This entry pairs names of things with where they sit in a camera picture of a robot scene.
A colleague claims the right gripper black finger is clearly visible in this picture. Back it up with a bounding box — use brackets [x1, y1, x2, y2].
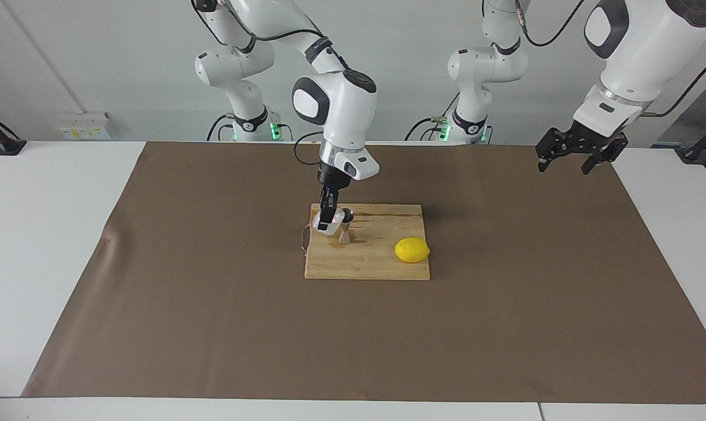
[321, 187, 337, 226]

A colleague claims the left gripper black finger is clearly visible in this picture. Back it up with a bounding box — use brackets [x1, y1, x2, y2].
[581, 136, 628, 175]
[535, 127, 570, 173]

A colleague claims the clear glass cup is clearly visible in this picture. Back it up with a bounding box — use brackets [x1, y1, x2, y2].
[311, 209, 345, 236]

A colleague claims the steel jigger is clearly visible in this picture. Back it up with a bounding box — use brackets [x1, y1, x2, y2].
[336, 209, 355, 245]

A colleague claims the wooden cutting board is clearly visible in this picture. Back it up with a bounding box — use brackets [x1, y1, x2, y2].
[301, 203, 431, 281]

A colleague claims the black stand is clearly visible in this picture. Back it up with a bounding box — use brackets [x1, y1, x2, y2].
[680, 117, 706, 163]
[0, 107, 27, 156]

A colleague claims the yellow lemon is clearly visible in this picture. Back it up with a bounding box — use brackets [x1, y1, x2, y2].
[394, 237, 431, 264]

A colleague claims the brown paper table mat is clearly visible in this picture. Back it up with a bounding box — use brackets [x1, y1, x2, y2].
[22, 140, 706, 404]

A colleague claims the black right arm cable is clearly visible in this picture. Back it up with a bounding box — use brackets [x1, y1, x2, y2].
[209, 0, 350, 167]

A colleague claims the black left arm base cable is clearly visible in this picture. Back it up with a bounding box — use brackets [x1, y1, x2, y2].
[404, 108, 460, 142]

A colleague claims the white wall socket box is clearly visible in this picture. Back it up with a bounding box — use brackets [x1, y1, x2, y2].
[56, 112, 112, 140]

